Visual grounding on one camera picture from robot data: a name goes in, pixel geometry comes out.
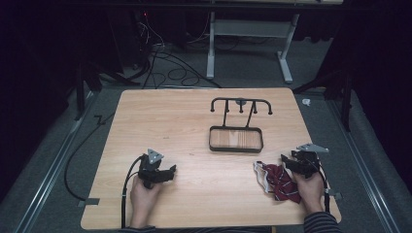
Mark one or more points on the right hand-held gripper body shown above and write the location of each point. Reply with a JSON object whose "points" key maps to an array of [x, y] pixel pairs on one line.
{"points": [[306, 160]]}

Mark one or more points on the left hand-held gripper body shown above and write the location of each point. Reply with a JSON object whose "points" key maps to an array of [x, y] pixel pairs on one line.
{"points": [[149, 168]]}

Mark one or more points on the dark red striped bow tie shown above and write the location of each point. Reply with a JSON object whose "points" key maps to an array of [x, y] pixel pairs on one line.
{"points": [[278, 183]]}

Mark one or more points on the black metal hook rack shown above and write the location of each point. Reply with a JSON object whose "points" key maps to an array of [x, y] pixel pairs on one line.
{"points": [[238, 127]]}

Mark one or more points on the person's right hand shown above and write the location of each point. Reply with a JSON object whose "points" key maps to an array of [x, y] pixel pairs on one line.
{"points": [[310, 192]]}

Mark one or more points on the person's left hand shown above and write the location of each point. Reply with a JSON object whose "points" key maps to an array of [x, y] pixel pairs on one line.
{"points": [[142, 200]]}

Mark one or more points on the white crumpled paper scrap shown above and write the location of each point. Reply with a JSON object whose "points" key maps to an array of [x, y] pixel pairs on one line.
{"points": [[306, 102]]}

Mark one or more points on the grey tape strip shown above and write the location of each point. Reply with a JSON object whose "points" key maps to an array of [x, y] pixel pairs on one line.
{"points": [[88, 202]]}

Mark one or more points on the black tripod stand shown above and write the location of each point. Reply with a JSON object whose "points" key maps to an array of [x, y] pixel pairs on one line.
{"points": [[340, 93], [85, 84]]}

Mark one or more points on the metal floor rail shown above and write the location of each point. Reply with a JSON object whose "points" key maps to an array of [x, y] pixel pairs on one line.
{"points": [[51, 171], [359, 161]]}

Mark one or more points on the white metal desk frame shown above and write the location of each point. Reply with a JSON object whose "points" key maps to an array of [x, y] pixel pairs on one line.
{"points": [[251, 45]]}

